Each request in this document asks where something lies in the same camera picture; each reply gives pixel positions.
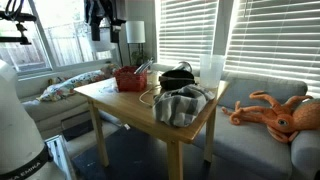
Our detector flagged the white bench couch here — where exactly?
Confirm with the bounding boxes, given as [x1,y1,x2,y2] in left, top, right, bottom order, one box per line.
[16,64,123,141]

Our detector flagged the dark storage box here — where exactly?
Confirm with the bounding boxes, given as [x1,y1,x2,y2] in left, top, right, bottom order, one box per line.
[60,111,95,143]

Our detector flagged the small printed paper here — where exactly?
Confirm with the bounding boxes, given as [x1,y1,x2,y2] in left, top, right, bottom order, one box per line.
[98,83,120,95]

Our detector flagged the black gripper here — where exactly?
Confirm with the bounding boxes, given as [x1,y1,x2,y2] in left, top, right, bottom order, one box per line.
[84,0,127,44]

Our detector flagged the wooden table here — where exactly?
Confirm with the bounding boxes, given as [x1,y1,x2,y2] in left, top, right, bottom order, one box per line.
[73,71,231,180]

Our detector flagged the green potted plant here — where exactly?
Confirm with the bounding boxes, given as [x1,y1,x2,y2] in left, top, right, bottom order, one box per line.
[129,49,150,67]

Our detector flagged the silver metal stand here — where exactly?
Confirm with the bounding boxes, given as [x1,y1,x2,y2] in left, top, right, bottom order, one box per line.
[44,134,78,180]

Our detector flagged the grey sofa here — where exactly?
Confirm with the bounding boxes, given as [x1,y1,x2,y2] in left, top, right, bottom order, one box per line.
[191,71,320,180]

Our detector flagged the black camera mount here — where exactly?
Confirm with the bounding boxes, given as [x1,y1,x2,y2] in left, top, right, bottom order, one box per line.
[0,10,38,46]

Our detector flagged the translucent plastic cup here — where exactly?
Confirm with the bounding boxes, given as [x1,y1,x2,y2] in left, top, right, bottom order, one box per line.
[199,53,227,90]

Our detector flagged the orange octopus plush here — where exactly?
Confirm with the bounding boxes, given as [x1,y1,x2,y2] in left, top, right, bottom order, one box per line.
[221,90,320,144]

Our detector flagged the dark blue rug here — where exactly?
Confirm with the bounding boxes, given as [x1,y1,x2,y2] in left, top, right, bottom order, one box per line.
[71,125,268,180]

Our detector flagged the white cable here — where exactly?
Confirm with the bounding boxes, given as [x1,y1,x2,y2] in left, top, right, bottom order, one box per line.
[138,83,163,108]

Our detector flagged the white window frame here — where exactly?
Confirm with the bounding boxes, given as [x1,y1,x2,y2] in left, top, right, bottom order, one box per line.
[0,0,121,79]

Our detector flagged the grey striped cloth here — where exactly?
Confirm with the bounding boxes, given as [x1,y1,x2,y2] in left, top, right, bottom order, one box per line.
[152,83,216,128]

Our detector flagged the floral cushion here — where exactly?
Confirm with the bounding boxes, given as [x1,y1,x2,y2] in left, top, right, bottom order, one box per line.
[36,63,119,103]

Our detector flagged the white window blinds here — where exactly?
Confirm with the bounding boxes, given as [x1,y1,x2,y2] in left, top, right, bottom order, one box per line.
[223,0,320,98]
[156,0,219,69]

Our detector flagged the red woven basket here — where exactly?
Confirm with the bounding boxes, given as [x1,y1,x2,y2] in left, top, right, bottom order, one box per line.
[114,65,148,93]

